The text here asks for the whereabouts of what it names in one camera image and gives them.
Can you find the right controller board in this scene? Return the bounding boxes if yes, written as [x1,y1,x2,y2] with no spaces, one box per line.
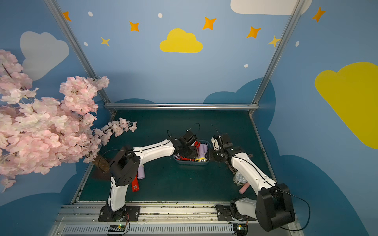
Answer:
[232,224,248,236]

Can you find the red white-headed flashlight left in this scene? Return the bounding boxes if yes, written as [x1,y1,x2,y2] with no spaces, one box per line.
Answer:
[132,176,139,192]

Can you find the pink cherry blossom tree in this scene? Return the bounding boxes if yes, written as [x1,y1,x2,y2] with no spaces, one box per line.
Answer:
[1,50,137,189]

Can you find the left controller board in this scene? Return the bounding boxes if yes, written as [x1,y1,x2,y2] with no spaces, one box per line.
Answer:
[107,224,126,236]

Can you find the controller board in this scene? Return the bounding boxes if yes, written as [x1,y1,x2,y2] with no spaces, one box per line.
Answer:
[232,224,248,236]
[107,224,126,236]

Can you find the blue plastic storage box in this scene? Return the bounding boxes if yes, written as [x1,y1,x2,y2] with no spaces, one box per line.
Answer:
[173,140,213,166]

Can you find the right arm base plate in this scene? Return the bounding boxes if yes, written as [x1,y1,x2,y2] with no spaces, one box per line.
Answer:
[215,204,256,222]

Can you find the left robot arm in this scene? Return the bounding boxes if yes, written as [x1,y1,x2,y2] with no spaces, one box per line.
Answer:
[106,130,197,212]

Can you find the silver tin can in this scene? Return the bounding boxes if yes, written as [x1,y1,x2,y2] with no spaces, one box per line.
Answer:
[233,171,248,186]

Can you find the purple flashlight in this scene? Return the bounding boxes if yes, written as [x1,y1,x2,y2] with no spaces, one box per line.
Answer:
[195,143,208,162]
[137,165,145,180]

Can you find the purple pink-handled spatula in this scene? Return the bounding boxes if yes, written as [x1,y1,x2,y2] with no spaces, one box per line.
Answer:
[239,183,250,194]

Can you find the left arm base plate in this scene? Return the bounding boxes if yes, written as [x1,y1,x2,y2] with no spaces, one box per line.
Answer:
[98,205,141,222]

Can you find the aluminium rail base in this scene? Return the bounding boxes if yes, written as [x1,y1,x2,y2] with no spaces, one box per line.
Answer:
[49,201,303,236]

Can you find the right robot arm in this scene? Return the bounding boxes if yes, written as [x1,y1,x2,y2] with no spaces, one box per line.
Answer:
[210,133,295,232]

